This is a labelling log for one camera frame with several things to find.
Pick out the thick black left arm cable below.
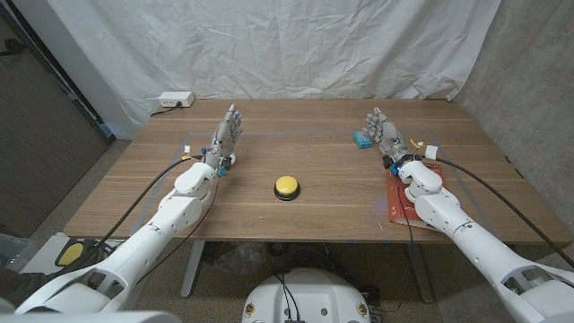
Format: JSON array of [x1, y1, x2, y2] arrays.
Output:
[[48, 154, 205, 279]]

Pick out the small teal box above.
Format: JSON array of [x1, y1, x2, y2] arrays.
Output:
[[352, 129, 374, 150]]

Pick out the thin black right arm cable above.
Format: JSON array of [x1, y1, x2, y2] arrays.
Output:
[[393, 174, 416, 246]]

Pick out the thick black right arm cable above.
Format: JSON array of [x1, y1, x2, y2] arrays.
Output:
[[432, 154, 574, 270]]

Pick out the clear plastic bin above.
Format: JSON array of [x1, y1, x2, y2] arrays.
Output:
[[0, 232, 32, 273]]

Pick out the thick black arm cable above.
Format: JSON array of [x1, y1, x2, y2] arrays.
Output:
[[432, 154, 574, 270], [48, 154, 205, 279]]

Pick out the white floor board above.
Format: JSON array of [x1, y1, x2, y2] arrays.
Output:
[[20, 232, 126, 275]]

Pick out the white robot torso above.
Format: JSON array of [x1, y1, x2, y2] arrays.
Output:
[[241, 267, 372, 323]]

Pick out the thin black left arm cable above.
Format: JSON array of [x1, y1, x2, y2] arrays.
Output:
[[134, 174, 222, 286]]

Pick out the white power strip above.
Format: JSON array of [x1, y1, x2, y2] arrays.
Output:
[[158, 91, 196, 109]]

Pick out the yellow push button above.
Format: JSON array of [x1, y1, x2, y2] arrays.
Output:
[[274, 175, 301, 202]]

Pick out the red notebook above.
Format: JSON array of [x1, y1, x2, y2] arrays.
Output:
[[387, 161, 449, 231]]

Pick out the grey table leg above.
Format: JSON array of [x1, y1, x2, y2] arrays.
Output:
[[180, 240, 206, 299], [405, 241, 435, 304]]

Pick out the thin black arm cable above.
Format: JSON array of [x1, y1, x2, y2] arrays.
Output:
[[393, 174, 416, 246], [134, 174, 222, 286]]

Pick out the yellow foot pedal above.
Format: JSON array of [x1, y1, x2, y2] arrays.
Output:
[[54, 240, 86, 267], [83, 244, 111, 266]]

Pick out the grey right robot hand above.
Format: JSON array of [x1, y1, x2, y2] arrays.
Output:
[[364, 107, 413, 168]]

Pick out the black torso cable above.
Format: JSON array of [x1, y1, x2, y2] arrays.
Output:
[[273, 272, 300, 322]]

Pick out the white backdrop sheet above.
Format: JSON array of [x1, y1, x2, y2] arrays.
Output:
[[44, 0, 502, 140]]

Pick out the black power strip cable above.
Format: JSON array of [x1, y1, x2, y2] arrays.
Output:
[[150, 103, 183, 118]]

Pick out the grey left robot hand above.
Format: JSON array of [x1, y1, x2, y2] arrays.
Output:
[[202, 103, 245, 170]]

